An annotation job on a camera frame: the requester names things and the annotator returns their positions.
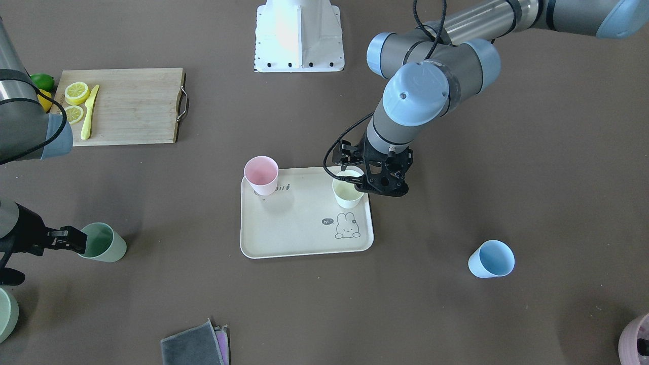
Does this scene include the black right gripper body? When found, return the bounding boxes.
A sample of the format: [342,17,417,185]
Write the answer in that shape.
[1,203,51,285]

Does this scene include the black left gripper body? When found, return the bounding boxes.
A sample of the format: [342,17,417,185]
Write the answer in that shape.
[339,136,413,197]

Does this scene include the green cup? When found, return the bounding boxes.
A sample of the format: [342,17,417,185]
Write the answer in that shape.
[78,222,127,263]

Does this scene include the cream cup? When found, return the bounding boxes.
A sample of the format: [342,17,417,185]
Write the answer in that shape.
[332,166,365,209]

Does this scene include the pink cup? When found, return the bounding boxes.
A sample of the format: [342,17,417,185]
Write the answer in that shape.
[244,156,279,196]

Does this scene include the blue cup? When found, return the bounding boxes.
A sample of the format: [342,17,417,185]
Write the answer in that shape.
[468,240,515,279]

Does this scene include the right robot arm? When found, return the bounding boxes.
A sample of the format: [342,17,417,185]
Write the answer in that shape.
[1,27,87,286]

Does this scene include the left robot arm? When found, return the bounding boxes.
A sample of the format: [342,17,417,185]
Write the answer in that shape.
[326,1,648,197]

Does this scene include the cream tray with rabbit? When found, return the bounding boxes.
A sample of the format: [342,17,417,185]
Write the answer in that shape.
[240,167,375,259]

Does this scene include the green bowl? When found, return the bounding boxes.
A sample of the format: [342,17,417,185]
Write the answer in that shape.
[0,288,19,343]

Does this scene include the yellow plastic knife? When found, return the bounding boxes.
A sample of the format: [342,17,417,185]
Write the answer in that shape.
[80,85,100,140]

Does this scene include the lemon half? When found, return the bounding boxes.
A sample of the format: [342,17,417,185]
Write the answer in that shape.
[63,105,85,125]
[63,82,90,105]

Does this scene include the whole lemon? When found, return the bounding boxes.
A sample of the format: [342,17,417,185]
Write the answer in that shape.
[37,89,53,113]

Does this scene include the green lime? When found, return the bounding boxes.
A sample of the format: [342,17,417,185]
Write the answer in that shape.
[30,72,55,92]

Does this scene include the grey folded cloth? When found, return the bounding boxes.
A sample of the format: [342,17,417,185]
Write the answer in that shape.
[160,320,230,364]

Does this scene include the pink bowl with ice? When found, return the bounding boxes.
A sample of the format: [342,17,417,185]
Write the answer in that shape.
[618,314,648,364]

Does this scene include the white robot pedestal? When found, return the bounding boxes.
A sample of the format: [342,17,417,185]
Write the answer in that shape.
[254,1,345,72]

